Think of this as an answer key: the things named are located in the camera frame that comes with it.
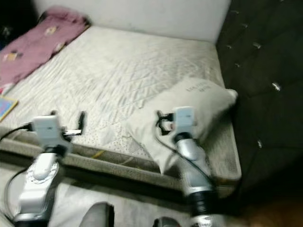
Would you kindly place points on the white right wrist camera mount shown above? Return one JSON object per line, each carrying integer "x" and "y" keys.
{"x": 183, "y": 118}

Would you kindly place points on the grey right robot leg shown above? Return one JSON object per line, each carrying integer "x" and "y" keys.
{"x": 165, "y": 222}

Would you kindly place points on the grey robot leg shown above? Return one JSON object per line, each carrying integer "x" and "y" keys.
{"x": 165, "y": 222}
{"x": 97, "y": 215}

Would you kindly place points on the white pillow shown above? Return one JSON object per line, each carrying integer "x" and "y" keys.
{"x": 180, "y": 101}

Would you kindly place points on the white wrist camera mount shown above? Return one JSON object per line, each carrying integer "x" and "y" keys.
{"x": 47, "y": 127}
{"x": 183, "y": 118}

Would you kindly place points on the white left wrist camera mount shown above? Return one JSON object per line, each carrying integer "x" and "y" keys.
{"x": 47, "y": 127}

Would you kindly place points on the dark tufted headboard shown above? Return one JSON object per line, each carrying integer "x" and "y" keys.
{"x": 265, "y": 71}

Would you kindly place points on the colourful children's book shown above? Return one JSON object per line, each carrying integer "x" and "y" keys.
{"x": 7, "y": 108}

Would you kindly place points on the white quilted mattress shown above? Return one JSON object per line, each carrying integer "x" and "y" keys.
{"x": 123, "y": 66}

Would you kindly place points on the grey left robot leg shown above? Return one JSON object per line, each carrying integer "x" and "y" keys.
{"x": 97, "y": 215}

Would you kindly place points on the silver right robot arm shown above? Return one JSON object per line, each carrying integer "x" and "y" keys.
{"x": 194, "y": 161}

